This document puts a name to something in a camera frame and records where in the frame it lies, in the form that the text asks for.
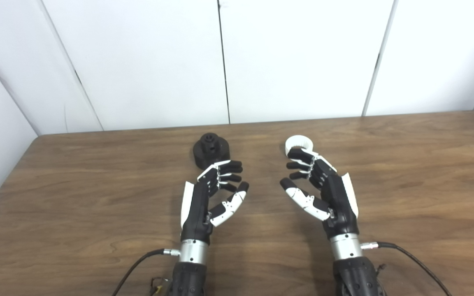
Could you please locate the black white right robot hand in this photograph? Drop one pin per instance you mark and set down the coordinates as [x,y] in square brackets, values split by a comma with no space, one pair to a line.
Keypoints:
[338,201]

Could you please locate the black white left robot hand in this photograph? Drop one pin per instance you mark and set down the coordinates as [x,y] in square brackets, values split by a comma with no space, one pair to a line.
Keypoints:
[198,205]

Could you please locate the round black part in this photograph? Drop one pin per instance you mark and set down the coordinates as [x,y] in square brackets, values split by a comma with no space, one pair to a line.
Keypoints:
[208,152]

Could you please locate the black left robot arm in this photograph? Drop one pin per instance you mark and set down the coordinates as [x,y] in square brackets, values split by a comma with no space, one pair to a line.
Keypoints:
[189,275]

